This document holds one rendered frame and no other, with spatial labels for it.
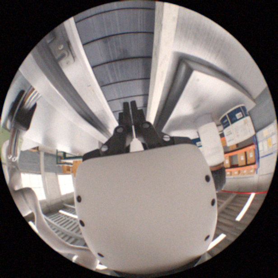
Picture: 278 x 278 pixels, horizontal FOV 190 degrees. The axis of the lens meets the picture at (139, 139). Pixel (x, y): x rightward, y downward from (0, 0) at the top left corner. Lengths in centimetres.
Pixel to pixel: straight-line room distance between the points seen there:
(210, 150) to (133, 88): 30
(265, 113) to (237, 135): 398
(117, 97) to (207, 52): 22
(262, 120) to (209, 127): 412
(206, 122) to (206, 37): 28
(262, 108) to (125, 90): 440
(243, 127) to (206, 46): 34
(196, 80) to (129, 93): 13
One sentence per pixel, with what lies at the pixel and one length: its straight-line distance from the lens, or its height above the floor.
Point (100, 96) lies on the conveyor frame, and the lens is 17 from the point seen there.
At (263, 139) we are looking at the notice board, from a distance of 431.
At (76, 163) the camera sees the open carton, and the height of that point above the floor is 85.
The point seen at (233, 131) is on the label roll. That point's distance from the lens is 46.
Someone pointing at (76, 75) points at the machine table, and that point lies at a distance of 20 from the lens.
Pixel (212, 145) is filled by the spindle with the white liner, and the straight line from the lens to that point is 34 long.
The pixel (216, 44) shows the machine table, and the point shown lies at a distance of 25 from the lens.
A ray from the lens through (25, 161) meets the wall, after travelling 569.
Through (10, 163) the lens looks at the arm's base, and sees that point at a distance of 67.
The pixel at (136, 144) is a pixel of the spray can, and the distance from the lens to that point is 24.
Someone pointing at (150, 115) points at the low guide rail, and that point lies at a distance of 17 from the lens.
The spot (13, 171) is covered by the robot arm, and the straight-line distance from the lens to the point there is 62.
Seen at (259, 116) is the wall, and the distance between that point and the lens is 439.
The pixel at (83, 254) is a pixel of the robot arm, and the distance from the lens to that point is 53.
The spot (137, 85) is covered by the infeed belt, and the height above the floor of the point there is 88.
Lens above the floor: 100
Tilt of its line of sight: 16 degrees down
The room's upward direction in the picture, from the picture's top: 170 degrees clockwise
